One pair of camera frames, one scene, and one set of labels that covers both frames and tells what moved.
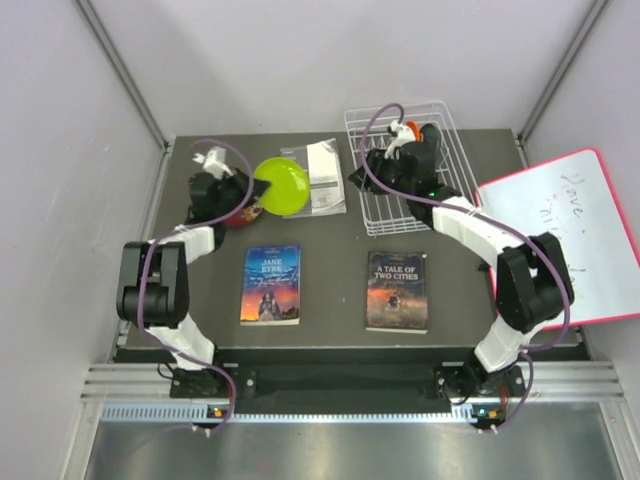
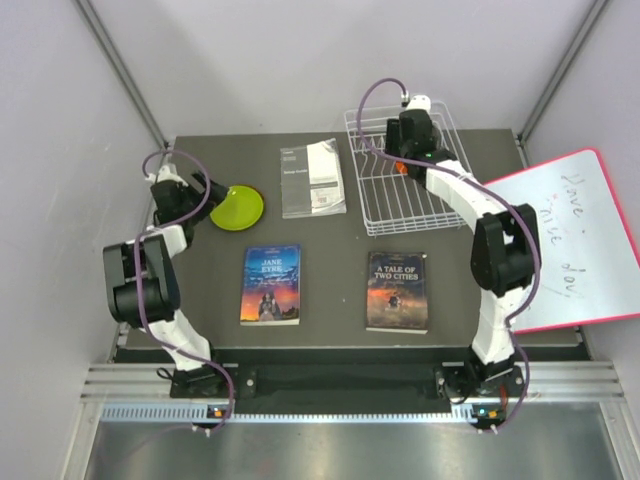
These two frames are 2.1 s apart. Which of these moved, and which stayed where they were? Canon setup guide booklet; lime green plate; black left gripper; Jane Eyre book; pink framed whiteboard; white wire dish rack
Moved: black left gripper; lime green plate
Stayed: Jane Eyre book; white wire dish rack; pink framed whiteboard; Canon setup guide booklet
